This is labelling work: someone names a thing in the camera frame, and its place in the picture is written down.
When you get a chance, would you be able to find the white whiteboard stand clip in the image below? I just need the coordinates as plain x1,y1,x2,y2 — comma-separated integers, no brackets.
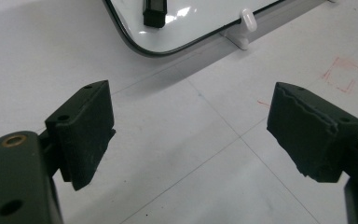
220,7,258,50

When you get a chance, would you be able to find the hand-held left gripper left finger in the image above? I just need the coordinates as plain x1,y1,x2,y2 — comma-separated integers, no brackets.
45,79,117,191

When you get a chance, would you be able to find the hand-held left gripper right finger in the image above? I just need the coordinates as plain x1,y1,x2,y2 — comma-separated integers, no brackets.
266,81,358,184

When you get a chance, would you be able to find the white whiteboard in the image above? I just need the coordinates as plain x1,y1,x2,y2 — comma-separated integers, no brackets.
102,0,288,58

